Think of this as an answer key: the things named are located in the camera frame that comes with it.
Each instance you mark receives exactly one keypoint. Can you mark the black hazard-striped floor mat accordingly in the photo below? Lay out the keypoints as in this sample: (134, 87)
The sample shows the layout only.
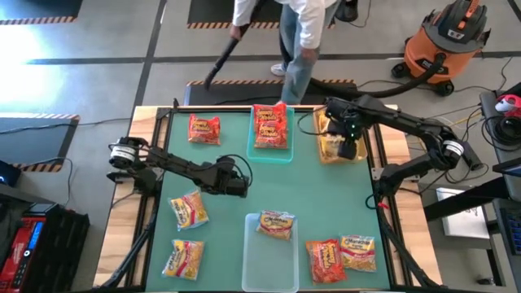
(32, 142)
(36, 8)
(244, 95)
(203, 12)

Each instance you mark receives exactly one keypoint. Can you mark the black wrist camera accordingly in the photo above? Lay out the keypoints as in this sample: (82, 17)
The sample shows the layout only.
(348, 149)
(237, 189)

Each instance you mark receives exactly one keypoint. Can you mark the orange plastic bin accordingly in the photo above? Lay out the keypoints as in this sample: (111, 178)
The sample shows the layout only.
(361, 152)

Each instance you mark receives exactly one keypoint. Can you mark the clear plastic bin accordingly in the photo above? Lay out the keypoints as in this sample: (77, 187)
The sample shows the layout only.
(268, 268)

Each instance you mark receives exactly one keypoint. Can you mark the person's hand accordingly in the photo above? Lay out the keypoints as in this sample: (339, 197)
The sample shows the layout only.
(310, 55)
(235, 31)

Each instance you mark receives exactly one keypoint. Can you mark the black stand base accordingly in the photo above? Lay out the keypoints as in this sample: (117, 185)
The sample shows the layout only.
(350, 12)

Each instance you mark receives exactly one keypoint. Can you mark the black vacuum wand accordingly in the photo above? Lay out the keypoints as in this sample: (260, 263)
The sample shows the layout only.
(224, 58)

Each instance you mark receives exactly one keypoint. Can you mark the white box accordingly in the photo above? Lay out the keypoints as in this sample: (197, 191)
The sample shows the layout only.
(468, 228)

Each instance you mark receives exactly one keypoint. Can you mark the person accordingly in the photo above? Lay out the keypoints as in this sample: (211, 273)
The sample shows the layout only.
(309, 20)

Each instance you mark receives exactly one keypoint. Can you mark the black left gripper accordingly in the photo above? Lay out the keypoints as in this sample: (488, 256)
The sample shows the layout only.
(228, 171)

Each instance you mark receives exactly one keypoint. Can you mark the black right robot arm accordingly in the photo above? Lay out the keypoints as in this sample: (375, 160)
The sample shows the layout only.
(407, 120)

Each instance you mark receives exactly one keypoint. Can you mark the black power adapter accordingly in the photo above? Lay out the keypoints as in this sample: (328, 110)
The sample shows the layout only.
(477, 163)

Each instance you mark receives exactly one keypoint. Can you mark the beef flavor ramen packet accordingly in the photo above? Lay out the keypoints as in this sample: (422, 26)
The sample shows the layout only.
(276, 225)
(188, 210)
(358, 253)
(183, 259)

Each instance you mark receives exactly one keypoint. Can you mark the teal plastic bin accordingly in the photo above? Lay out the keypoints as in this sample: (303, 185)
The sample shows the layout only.
(268, 156)

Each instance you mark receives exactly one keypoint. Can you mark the black crate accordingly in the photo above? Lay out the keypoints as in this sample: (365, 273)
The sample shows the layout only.
(65, 248)

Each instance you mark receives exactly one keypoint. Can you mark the orange shop vacuum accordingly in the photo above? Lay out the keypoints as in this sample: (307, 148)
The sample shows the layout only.
(431, 49)

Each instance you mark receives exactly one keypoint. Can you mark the red tool case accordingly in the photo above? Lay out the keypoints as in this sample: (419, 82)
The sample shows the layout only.
(20, 252)

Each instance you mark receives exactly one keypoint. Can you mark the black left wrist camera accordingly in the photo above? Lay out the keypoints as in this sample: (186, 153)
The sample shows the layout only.
(237, 189)

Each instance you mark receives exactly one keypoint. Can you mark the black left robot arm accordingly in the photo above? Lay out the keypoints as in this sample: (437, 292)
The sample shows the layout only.
(179, 164)

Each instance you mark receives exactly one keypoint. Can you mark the grey desk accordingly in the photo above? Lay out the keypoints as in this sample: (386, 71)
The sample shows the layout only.
(500, 154)

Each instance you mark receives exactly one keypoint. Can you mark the black keyboard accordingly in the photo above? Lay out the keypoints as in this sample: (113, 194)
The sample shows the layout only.
(513, 228)

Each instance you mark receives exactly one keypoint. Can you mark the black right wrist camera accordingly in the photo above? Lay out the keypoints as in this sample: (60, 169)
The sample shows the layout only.
(348, 149)

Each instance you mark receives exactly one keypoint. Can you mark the green table mat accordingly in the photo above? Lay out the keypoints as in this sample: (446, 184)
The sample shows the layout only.
(317, 191)

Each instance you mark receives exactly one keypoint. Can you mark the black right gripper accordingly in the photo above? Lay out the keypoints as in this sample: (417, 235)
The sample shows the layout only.
(346, 116)

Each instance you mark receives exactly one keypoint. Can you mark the black device with blue light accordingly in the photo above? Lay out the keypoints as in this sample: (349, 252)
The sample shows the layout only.
(8, 173)

